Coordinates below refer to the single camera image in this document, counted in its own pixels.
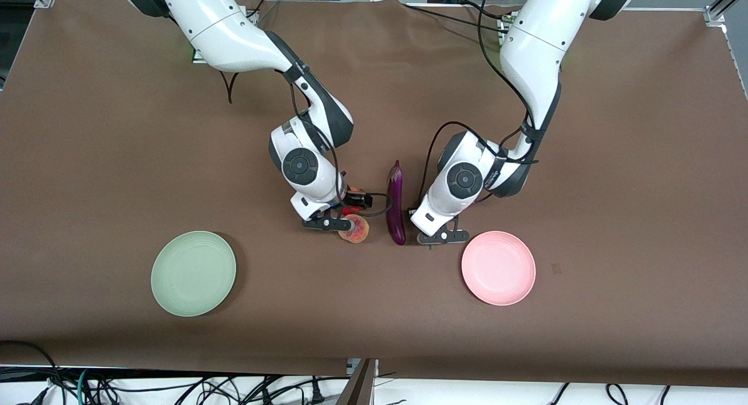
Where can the whole red pomegranate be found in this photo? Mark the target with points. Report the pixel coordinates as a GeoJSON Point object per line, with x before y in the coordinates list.
{"type": "Point", "coordinates": [350, 211]}

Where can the halved peach fruit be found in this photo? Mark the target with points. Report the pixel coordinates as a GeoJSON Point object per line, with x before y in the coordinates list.
{"type": "Point", "coordinates": [359, 231]}

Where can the purple eggplant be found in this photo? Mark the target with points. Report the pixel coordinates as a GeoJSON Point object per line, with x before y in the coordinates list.
{"type": "Point", "coordinates": [396, 183]}

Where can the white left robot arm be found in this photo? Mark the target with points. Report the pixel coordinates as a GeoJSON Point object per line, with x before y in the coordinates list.
{"type": "Point", "coordinates": [537, 42]}

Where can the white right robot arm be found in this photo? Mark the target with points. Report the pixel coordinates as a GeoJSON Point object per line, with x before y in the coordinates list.
{"type": "Point", "coordinates": [234, 37]}

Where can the pink round plate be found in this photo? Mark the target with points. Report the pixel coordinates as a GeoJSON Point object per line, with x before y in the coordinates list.
{"type": "Point", "coordinates": [498, 269]}

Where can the green round plate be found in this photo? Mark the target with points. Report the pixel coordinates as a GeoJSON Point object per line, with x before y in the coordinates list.
{"type": "Point", "coordinates": [193, 273]}

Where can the black power plug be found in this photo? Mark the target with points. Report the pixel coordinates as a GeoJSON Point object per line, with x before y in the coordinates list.
{"type": "Point", "coordinates": [317, 393]}

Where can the brown table cover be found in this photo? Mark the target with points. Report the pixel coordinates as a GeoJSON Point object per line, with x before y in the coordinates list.
{"type": "Point", "coordinates": [87, 159]}

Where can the metal camera stand post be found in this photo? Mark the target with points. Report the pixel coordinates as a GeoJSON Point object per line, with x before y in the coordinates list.
{"type": "Point", "coordinates": [359, 390]}

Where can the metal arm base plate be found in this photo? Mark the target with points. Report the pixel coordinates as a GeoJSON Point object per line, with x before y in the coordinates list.
{"type": "Point", "coordinates": [501, 28]}
{"type": "Point", "coordinates": [197, 57]}

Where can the aluminium frame rail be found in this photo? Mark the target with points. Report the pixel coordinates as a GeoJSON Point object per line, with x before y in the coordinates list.
{"type": "Point", "coordinates": [716, 14]}

